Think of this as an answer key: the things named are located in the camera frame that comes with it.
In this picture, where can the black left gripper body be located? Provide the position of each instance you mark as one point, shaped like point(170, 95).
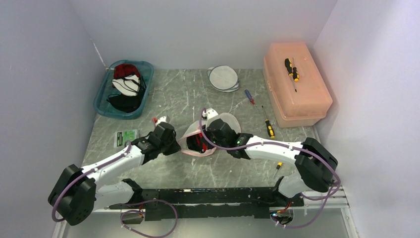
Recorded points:
point(170, 147)

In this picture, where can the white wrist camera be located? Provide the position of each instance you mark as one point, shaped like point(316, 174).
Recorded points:
point(156, 121)
point(208, 114)

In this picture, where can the teal plastic tray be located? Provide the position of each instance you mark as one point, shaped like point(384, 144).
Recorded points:
point(129, 86)

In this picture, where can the green label clear bit case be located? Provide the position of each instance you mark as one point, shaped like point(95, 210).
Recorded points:
point(121, 137)

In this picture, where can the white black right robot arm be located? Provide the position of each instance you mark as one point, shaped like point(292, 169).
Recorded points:
point(315, 166)

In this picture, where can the black yellow screwdriver on box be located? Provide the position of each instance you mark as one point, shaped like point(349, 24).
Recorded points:
point(292, 72)

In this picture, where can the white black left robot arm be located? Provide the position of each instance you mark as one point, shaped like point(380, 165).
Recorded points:
point(79, 191)

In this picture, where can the pink zip mesh laundry bag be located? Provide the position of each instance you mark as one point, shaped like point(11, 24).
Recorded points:
point(199, 127)

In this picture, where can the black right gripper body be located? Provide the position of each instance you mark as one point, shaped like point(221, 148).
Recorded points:
point(212, 138)

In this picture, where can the blue red handle screwdriver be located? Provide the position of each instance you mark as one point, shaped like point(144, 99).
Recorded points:
point(250, 98)

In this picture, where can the small yellow handle screwdriver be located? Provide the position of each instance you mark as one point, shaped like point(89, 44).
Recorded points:
point(278, 167)

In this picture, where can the red cloth garment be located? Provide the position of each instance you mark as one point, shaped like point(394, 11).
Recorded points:
point(124, 70)

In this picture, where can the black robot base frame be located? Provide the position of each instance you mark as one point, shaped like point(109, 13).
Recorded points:
point(256, 202)

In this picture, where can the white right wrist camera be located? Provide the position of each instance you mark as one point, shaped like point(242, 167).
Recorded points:
point(208, 114)

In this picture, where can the black yellow screwdriver on table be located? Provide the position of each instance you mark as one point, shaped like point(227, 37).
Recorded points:
point(268, 125)

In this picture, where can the aluminium extrusion rail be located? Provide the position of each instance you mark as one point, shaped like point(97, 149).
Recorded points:
point(312, 200)

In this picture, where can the bright red bra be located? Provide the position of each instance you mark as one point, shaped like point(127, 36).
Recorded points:
point(198, 144)

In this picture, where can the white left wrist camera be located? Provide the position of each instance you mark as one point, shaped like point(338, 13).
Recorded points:
point(156, 121)

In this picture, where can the orange translucent plastic storage box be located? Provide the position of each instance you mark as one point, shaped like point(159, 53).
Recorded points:
point(312, 100)

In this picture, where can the white mesh blue zip laundry bag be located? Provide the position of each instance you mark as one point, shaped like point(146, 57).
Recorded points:
point(223, 78)

